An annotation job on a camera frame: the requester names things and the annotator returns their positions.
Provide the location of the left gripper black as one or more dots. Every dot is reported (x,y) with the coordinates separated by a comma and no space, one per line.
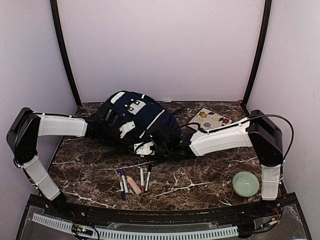
(124,144)

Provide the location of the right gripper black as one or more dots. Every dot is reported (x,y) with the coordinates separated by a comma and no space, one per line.
(149,138)

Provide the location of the navy blue student backpack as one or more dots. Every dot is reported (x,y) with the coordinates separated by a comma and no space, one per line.
(149,111)

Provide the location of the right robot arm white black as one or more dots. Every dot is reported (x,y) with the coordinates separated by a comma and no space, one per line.
(257,131)

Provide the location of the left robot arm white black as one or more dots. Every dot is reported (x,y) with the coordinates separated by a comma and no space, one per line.
(29,131)

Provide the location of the white marker black cap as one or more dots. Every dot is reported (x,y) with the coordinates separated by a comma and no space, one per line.
(148,178)

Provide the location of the square floral ceramic plate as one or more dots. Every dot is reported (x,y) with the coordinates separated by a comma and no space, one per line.
(208,120)

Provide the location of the white marker red cap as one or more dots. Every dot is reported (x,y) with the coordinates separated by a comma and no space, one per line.
(142,181)

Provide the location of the blue capped white pen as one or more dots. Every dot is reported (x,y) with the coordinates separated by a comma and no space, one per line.
(123,177)

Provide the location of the pale peach highlighter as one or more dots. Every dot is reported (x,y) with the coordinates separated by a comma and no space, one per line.
(138,190)

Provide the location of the grey slim pen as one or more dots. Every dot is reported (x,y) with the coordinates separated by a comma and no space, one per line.
(123,198)

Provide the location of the pale green ceramic bowl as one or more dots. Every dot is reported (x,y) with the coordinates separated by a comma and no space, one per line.
(245,184)

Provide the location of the small green circuit board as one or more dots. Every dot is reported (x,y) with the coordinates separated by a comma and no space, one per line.
(80,230)

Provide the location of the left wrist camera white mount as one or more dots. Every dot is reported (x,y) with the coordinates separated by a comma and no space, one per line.
(126,129)

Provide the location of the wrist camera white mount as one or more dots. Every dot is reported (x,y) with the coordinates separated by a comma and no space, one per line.
(144,148)
(126,129)

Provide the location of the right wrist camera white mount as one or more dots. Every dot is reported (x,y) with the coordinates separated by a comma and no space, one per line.
(144,148)

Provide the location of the black curved front rail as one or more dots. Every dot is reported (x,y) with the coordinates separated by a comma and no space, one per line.
(237,214)

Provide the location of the white slotted cable duct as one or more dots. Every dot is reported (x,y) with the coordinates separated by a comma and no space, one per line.
(125,231)

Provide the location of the left black frame post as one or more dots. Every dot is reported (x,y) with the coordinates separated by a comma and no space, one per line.
(63,51)

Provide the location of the black frame post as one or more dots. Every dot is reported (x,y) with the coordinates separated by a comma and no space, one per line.
(258,53)
(63,51)

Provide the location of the right black frame post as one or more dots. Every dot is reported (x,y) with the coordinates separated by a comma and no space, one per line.
(258,53)

